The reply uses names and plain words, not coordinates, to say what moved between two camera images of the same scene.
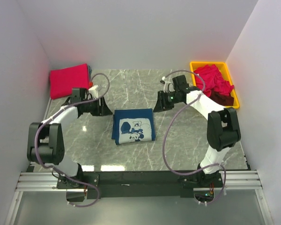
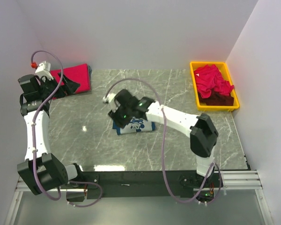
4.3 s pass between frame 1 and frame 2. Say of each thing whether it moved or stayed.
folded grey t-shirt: stayed
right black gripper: moved
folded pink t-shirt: stayed
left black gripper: moved
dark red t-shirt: stayed
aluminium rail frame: stayed
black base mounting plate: stayed
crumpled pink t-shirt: stayed
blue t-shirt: moved
